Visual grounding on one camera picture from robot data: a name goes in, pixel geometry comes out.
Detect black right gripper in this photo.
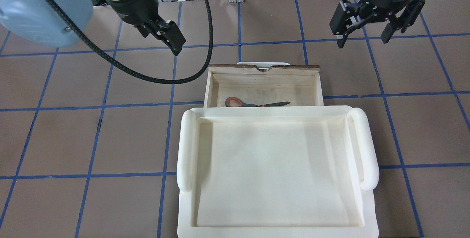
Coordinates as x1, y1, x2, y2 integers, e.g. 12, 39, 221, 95
329, 0, 425, 49

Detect white plastic basket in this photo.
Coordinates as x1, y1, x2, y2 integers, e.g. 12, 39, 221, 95
176, 105, 379, 238

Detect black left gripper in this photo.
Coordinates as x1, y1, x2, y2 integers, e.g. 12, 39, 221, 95
109, 0, 186, 56

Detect grey orange scissors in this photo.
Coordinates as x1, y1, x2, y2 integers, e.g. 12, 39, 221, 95
225, 96, 290, 108

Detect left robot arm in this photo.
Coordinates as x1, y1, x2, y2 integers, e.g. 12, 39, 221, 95
0, 0, 186, 55

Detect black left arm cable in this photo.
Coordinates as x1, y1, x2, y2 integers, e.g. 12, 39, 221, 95
22, 0, 214, 85

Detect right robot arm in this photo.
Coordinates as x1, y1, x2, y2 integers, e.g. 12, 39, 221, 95
329, 0, 425, 48

